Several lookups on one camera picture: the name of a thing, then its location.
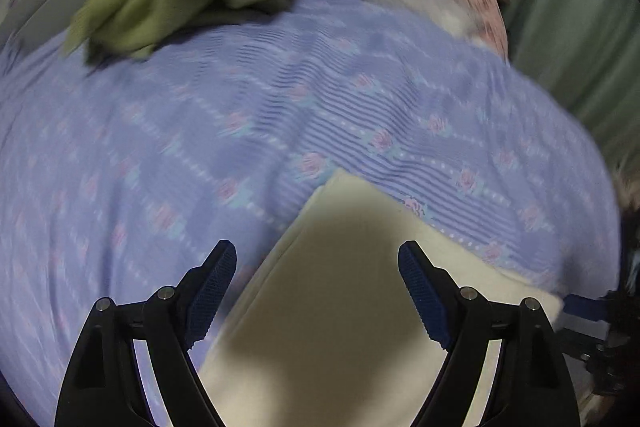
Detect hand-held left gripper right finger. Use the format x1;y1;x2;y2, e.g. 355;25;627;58
397;240;583;427

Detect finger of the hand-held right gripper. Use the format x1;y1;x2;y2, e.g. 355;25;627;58
562;291;626;325

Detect white fluffy plush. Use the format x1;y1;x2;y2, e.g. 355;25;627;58
362;0;481;38

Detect cream pants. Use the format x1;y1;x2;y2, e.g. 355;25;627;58
197;167;563;427

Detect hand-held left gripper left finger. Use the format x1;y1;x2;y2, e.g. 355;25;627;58
54;239;238;427

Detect green curtain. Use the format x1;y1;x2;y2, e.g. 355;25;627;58
495;0;640;168

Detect purple floral bedsheet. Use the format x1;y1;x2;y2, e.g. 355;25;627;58
0;0;623;427

